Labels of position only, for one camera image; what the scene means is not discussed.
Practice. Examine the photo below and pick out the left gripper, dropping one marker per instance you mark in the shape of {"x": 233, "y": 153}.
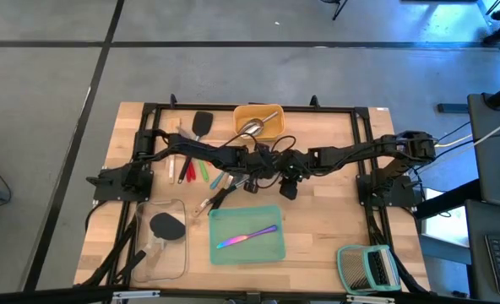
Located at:
{"x": 252, "y": 162}

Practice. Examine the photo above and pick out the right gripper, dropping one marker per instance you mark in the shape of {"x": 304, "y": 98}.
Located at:
{"x": 305, "y": 162}

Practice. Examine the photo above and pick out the silver metal scoop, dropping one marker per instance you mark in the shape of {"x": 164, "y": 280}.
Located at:
{"x": 252, "y": 127}

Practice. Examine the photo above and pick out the orange plastic bin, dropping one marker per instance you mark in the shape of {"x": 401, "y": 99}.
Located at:
{"x": 280, "y": 126}

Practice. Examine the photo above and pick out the green silicone utensil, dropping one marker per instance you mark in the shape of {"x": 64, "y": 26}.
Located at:
{"x": 203, "y": 171}

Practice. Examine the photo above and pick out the teal plastic tray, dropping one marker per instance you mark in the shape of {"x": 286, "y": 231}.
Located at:
{"x": 233, "y": 219}

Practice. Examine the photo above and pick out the red silicone spatula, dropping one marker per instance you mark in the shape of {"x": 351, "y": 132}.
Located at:
{"x": 193, "y": 172}
{"x": 188, "y": 173}

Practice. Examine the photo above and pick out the black spatula steel shaft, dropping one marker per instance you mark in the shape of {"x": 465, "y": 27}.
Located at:
{"x": 202, "y": 123}

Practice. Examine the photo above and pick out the rainbow iridescent knife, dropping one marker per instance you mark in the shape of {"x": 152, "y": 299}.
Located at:
{"x": 246, "y": 237}

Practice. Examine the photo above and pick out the wooden spatula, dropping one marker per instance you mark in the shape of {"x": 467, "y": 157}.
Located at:
{"x": 172, "y": 169}

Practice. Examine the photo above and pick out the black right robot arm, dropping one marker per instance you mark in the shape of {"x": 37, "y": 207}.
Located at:
{"x": 360, "y": 152}

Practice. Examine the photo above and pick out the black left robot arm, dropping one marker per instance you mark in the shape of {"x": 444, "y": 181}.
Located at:
{"x": 199, "y": 150}

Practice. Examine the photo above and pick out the teal framed grater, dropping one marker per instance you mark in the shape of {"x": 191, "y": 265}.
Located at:
{"x": 360, "y": 270}

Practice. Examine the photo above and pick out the black diagonal beam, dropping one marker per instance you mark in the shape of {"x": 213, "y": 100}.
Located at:
{"x": 448, "y": 198}

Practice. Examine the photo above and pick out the black stand legs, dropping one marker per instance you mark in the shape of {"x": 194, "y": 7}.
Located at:
{"x": 338, "y": 8}

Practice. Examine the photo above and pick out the grey blue floor bar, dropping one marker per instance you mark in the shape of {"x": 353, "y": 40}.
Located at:
{"x": 452, "y": 108}

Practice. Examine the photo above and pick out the dark desk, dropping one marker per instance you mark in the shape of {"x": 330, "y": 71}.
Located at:
{"x": 476, "y": 253}

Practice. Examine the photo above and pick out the dark grey side table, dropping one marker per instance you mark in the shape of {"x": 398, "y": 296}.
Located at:
{"x": 499, "y": 160}

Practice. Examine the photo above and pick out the black aluminium table frame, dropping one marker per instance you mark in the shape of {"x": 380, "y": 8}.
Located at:
{"x": 222, "y": 107}

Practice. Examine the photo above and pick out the black frame strut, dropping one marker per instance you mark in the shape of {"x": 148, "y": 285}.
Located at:
{"x": 106, "y": 259}
{"x": 376, "y": 230}

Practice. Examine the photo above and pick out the black front frame rail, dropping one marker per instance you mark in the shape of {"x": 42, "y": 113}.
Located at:
{"x": 43, "y": 295}

